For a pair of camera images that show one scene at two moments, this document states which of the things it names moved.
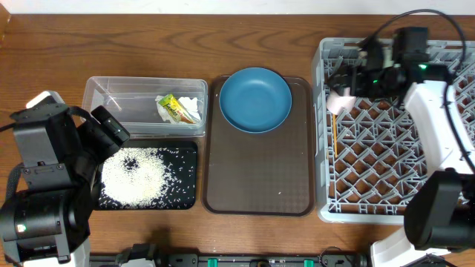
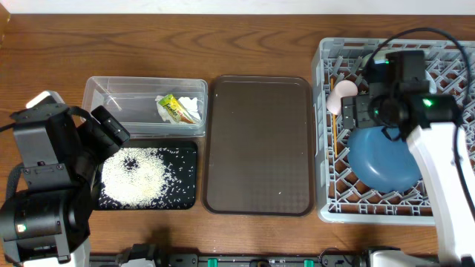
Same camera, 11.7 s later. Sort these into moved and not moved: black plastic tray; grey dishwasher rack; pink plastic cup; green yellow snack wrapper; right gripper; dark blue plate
Moved: right gripper; dark blue plate
Not moved: grey dishwasher rack; black plastic tray; green yellow snack wrapper; pink plastic cup
